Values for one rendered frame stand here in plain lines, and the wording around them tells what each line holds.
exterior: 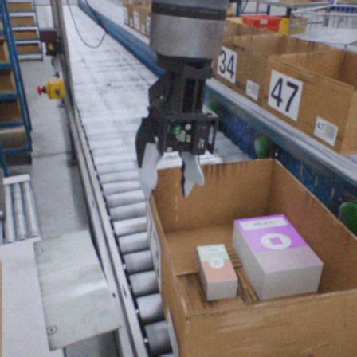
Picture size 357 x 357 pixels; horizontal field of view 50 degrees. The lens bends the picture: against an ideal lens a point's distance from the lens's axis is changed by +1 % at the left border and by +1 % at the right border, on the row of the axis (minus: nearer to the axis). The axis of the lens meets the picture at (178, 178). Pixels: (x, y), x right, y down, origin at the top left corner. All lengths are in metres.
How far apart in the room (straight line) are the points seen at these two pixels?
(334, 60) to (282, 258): 0.85
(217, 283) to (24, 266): 0.40
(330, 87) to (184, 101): 0.59
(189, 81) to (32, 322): 0.49
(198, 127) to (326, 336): 0.33
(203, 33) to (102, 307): 0.50
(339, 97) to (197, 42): 0.60
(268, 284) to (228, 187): 0.25
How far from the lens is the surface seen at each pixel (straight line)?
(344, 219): 0.92
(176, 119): 0.46
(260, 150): 1.17
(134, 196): 1.04
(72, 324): 0.72
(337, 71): 1.44
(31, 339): 0.72
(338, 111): 1.01
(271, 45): 1.73
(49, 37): 1.58
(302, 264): 0.72
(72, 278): 0.80
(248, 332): 0.53
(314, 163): 0.99
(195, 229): 0.89
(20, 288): 0.81
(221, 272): 0.72
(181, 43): 0.45
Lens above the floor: 1.28
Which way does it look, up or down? 29 degrees down
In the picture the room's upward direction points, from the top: straight up
